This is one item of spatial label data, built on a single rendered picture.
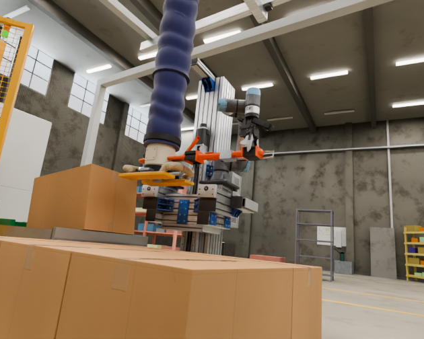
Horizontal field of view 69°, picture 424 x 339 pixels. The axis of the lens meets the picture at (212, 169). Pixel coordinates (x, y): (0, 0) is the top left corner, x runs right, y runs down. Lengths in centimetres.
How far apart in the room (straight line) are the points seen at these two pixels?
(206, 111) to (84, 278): 208
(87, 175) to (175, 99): 70
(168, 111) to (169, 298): 136
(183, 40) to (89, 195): 111
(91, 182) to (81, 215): 20
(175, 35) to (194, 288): 170
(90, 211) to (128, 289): 127
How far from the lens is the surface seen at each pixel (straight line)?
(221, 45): 433
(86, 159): 542
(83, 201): 200
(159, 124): 184
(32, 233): 207
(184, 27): 215
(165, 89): 193
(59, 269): 96
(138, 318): 73
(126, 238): 218
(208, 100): 277
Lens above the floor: 59
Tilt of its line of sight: 14 degrees up
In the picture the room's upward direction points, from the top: 6 degrees clockwise
